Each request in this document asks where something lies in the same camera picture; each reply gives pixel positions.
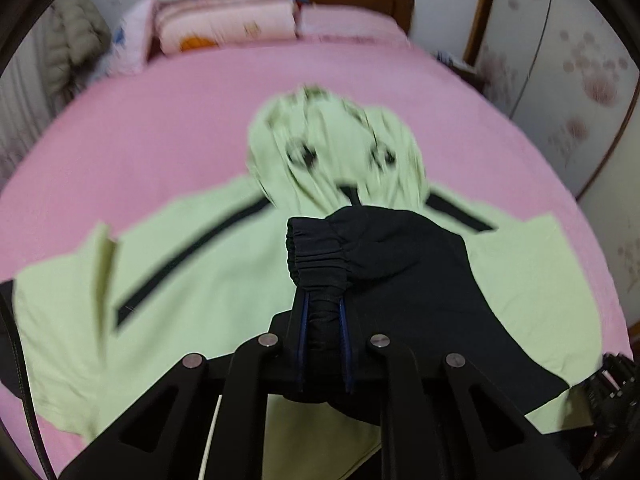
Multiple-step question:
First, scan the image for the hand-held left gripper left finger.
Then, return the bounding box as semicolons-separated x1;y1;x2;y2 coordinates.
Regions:
60;289;310;480

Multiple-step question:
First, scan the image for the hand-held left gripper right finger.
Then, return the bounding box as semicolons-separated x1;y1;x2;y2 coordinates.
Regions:
339;299;582;480

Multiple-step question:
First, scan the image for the light green black hooded jacket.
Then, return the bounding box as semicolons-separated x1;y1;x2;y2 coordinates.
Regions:
0;84;604;480

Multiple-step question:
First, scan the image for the pink bed sheet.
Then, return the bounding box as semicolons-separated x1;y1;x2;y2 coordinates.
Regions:
0;39;632;480

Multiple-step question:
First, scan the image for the small blue white bedside item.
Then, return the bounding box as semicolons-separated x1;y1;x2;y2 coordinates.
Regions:
434;50;487;92

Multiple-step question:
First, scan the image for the pink pillow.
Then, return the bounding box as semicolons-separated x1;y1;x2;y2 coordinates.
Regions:
299;9;408;45

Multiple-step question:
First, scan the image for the pink quilt with orange print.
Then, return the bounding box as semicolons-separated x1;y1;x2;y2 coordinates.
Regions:
152;0;299;57

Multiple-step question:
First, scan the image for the white blue printed pillow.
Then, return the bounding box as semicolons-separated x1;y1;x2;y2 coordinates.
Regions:
106;0;157;77

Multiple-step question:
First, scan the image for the grey puffer coat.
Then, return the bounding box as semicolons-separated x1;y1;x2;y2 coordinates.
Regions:
42;0;112;103

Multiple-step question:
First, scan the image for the black cable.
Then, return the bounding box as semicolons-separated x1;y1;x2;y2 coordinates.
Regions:
0;285;57;480

